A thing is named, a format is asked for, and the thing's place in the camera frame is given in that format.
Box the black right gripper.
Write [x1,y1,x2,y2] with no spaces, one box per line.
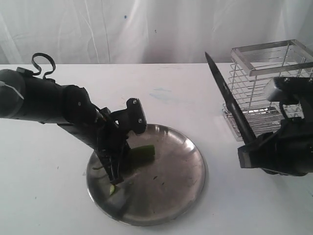
[238,117,313,176]

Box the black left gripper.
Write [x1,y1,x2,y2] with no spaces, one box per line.
[58,107,131,185]

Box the black kitchen knife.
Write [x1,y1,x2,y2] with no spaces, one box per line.
[204,52,256,144]

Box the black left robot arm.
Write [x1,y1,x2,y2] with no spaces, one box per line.
[0,69,130,185]

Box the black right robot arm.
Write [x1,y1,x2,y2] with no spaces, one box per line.
[238,107,313,177]

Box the small cucumber slice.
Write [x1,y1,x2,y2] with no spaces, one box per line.
[109,185,115,196]

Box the round steel plate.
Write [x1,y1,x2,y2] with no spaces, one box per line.
[86,124,208,226]

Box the white backdrop curtain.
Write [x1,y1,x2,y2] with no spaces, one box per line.
[0,0,313,64]

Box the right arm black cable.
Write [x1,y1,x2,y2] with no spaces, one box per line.
[278,100,301,120]

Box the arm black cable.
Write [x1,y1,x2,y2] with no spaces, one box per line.
[31,52,56,80]
[278,100,301,120]

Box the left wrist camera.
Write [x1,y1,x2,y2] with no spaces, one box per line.
[110,98,147,135]

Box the wire metal utensil rack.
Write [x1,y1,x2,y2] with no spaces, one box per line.
[226,39,313,136]

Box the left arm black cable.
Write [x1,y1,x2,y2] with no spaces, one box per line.
[31,52,56,80]

